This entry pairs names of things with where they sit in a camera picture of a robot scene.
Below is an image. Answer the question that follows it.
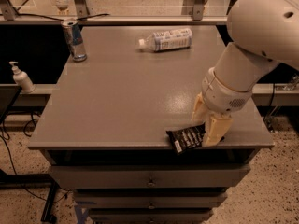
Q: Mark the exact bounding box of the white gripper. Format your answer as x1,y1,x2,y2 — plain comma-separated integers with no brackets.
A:
192,68,252,147

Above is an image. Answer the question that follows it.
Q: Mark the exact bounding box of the black rxbar chocolate wrapper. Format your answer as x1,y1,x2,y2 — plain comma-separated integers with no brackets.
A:
166,124,206,155

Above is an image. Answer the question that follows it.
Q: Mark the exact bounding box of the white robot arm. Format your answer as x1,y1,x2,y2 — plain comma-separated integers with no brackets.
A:
192,0,299,147

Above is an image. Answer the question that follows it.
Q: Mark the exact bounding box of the grey top drawer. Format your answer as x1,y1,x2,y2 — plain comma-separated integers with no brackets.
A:
49,164,250,189

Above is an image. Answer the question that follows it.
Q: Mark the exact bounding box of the grey drawer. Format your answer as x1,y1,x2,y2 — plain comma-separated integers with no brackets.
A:
89,209,213,224
49,164,250,189
75,192,227,209

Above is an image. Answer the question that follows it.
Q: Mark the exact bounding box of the clear plastic water bottle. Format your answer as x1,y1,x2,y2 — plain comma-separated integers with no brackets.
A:
138,28,192,52

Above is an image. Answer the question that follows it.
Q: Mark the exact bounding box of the grey drawer cabinet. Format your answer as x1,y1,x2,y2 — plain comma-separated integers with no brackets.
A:
27,24,275,224

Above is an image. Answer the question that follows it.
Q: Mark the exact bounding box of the grey middle drawer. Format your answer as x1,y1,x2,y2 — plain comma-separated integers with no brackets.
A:
75,192,227,209

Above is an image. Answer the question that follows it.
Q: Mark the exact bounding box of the grey bottom drawer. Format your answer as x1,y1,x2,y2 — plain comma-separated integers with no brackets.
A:
89,209,213,224

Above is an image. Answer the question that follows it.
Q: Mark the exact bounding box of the silver blue drink can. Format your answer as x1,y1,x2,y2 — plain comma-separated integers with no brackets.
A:
61,19,87,62

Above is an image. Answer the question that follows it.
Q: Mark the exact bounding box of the white pump dispenser bottle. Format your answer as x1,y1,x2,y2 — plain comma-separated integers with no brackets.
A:
9,61,35,93

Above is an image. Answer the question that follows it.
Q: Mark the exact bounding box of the black cable on floor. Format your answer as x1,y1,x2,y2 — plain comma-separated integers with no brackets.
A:
0,110,71,203

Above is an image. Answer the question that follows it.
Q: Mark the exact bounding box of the black desk frame leg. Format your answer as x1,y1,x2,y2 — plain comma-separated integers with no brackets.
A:
0,170,58,224

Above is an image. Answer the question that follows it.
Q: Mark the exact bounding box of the black cable on rail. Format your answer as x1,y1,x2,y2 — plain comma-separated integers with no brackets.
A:
0,0,111,21

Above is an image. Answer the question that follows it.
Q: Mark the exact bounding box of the metal rail frame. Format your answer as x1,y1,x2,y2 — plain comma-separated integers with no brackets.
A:
0,0,232,25

